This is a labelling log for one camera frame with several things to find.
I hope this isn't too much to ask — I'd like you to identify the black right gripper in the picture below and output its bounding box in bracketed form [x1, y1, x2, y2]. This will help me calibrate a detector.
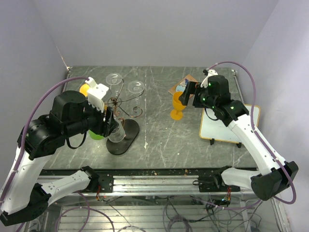
[179, 81, 217, 110]

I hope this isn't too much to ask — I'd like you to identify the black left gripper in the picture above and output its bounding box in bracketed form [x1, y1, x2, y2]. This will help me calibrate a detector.
[63, 96, 120, 138]

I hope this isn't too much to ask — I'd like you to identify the clear wine glass front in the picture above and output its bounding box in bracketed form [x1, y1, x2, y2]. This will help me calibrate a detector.
[108, 120, 126, 143]

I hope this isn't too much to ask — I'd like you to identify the clear wine glass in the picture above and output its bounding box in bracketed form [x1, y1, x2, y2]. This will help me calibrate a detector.
[108, 120, 126, 143]
[127, 80, 145, 94]
[106, 73, 124, 96]

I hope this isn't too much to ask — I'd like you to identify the orange plastic wine glass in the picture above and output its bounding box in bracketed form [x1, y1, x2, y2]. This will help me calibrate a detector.
[170, 91, 185, 120]

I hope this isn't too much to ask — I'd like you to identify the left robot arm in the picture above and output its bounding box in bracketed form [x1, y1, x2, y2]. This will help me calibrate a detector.
[0, 90, 118, 226]

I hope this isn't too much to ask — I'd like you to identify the metal wine glass rack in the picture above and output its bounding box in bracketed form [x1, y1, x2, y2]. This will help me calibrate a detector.
[106, 79, 144, 156]

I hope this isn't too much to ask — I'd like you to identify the green plastic wine glass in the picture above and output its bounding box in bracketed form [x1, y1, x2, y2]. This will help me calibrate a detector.
[88, 130, 104, 140]

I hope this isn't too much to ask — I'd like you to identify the clear wine glass back left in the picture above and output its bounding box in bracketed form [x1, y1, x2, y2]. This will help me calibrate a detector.
[106, 73, 124, 96]

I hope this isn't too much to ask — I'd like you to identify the clear wine glass back right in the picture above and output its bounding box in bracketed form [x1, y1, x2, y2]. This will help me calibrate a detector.
[127, 80, 145, 94]

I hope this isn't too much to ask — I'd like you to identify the orange wine glass far left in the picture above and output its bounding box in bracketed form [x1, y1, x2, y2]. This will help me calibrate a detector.
[79, 84, 89, 97]

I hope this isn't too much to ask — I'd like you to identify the wooden picture coaster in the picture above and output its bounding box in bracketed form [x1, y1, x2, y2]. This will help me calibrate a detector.
[169, 74, 196, 95]

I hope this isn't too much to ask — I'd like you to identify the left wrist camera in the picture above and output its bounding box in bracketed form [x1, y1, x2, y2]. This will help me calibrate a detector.
[85, 77, 110, 113]

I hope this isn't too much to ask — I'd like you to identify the small whiteboard yellow frame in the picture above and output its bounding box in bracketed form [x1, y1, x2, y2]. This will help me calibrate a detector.
[199, 103, 261, 148]

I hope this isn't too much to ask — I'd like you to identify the aluminium rail front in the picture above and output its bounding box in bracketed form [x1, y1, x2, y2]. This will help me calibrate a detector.
[38, 169, 281, 196]

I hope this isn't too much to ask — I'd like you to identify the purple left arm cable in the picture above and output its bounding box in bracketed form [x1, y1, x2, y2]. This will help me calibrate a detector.
[0, 76, 90, 203]

